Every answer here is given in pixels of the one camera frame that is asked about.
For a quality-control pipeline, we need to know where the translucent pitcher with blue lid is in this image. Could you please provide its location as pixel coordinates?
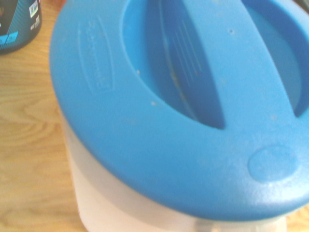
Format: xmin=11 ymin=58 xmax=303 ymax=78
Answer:
xmin=49 ymin=0 xmax=309 ymax=232

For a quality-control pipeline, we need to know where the black Vega protein tub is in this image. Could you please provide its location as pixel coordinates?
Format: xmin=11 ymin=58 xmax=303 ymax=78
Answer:
xmin=0 ymin=0 xmax=43 ymax=56

